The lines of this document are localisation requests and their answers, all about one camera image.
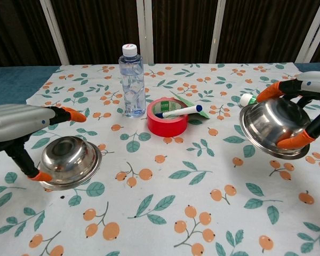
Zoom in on teal table cover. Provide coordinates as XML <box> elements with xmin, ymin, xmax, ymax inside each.
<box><xmin>0</xmin><ymin>62</ymin><xmax>320</xmax><ymax>107</ymax></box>

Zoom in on clear plastic water bottle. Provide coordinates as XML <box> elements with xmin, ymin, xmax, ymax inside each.
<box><xmin>118</xmin><ymin>43</ymin><xmax>147</xmax><ymax>118</ymax></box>

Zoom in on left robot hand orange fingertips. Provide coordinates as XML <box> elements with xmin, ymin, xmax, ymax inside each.
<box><xmin>0</xmin><ymin>103</ymin><xmax>87</xmax><ymax>182</ymax></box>

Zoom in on small white green bottle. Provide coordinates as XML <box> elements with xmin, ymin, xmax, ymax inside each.
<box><xmin>239</xmin><ymin>93</ymin><xmax>258</xmax><ymax>107</ymax></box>

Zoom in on white marker with blue cap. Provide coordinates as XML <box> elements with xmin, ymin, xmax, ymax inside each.
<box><xmin>156</xmin><ymin>104</ymin><xmax>203</xmax><ymax>119</ymax></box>

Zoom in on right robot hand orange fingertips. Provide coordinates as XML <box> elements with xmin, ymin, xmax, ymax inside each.
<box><xmin>255</xmin><ymin>71</ymin><xmax>320</xmax><ymax>150</ymax></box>

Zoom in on floral orange fruit tablecloth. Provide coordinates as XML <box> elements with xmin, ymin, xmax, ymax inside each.
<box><xmin>0</xmin><ymin>62</ymin><xmax>320</xmax><ymax>256</ymax></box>

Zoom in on metal bowl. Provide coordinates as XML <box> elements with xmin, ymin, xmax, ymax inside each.
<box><xmin>36</xmin><ymin>135</ymin><xmax>103</xmax><ymax>191</ymax></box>
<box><xmin>239</xmin><ymin>96</ymin><xmax>310</xmax><ymax>161</ymax></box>

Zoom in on red tape roll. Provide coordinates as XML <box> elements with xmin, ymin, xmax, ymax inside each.
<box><xmin>146</xmin><ymin>97</ymin><xmax>189</xmax><ymax>138</ymax></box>

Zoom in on green paper packet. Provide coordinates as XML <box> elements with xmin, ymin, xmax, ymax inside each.
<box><xmin>169</xmin><ymin>90</ymin><xmax>210</xmax><ymax>119</ymax></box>

